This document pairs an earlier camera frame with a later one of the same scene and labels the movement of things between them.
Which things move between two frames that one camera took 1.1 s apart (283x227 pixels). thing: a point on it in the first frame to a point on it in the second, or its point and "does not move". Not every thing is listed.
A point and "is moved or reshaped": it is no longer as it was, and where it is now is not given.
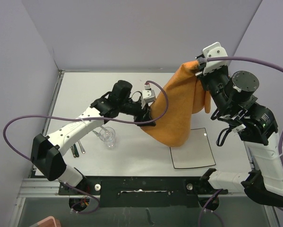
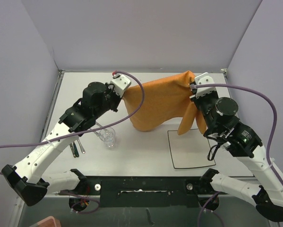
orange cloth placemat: [186, 96] is moved or reshaped
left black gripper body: [133, 108] to [111, 101]
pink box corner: [49, 222] does not move
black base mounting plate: [144, 191] does not move
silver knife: [105, 128] does not move
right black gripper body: [216, 81] to [206, 103]
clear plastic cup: [107, 135] does not move
